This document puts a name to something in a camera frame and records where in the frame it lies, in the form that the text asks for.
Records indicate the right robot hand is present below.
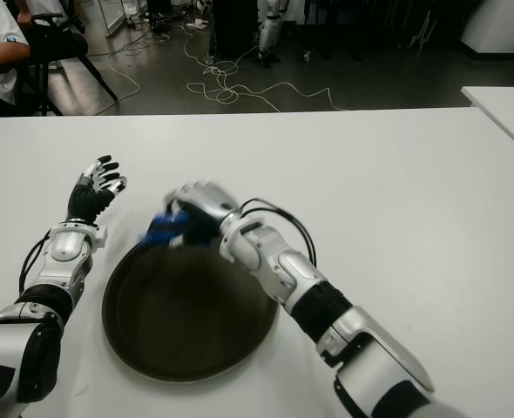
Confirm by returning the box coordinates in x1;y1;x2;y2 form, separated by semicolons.
163;180;240;250

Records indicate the blue Oreo packet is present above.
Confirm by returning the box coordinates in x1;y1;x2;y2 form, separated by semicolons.
138;211;188;249

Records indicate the white curved cabinet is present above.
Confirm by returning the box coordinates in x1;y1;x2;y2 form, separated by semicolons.
459;0;514;62

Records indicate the neighbouring white table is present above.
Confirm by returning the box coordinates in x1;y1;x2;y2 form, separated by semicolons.
460;85;514;160

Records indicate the silver humanoid robot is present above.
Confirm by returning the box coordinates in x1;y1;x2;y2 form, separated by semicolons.
256;0;291;69

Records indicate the tangled white floor cable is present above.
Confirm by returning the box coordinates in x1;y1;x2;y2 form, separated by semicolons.
182;30;349;112

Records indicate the black box cabinet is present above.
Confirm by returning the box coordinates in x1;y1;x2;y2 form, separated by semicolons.
212;0;260;60

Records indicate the round dark brown tray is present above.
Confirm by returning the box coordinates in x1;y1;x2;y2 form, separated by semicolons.
101;238;280;383

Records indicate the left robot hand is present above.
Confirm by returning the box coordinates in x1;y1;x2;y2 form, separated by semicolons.
66;154;128;226

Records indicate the white cabinet panel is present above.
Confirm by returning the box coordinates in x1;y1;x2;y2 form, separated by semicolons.
95;0;127;38

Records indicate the black chair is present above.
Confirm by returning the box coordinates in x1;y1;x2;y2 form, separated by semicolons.
19;12;119;117

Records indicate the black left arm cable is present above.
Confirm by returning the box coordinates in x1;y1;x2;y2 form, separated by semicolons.
17;228;51;297

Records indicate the grey metal frame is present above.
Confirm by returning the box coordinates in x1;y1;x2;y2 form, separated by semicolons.
409;8;439;49

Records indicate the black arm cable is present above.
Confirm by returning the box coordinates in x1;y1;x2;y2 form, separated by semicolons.
17;228;51;297
239;198;318;266

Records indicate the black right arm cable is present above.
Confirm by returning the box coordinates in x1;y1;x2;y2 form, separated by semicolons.
239;198;318;266

